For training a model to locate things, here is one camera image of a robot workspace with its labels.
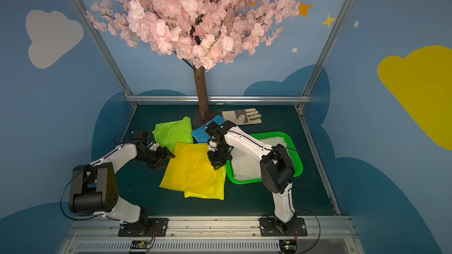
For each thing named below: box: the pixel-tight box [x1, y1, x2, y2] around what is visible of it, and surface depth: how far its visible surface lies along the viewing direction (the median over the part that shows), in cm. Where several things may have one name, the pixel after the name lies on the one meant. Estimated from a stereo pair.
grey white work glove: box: [221, 107, 262, 126], surface depth 118 cm
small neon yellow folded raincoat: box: [183, 165, 227, 201], surface depth 83 cm
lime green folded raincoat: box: [151, 116, 194, 153], surface depth 107 cm
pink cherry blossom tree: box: [86, 0, 301, 121], surface depth 59 cm
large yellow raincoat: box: [159, 142, 216, 196], surface depth 88 cm
